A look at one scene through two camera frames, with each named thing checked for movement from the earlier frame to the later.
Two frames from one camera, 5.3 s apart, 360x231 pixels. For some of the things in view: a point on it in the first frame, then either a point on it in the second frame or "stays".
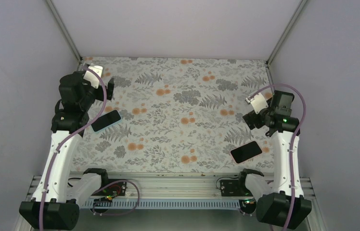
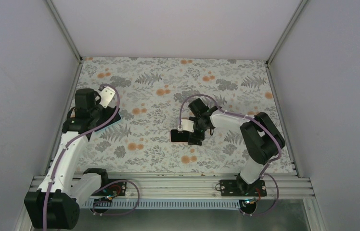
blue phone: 246,151 → 179,136
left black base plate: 117,189 stays
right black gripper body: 250,116 → 201,127
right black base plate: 234,188 stays
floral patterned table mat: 178,115 stays
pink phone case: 249,158 → 176,142
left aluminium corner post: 66,32 stays
